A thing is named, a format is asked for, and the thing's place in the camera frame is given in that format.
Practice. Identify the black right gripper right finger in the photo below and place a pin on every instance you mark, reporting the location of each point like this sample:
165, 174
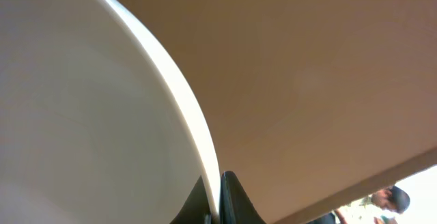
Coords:
235, 205

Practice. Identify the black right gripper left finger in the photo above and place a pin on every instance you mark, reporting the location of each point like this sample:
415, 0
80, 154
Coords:
196, 208

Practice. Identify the person in background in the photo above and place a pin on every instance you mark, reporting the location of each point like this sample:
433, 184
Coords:
381, 207

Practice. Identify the beige bowl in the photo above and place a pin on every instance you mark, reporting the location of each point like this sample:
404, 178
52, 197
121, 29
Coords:
111, 110

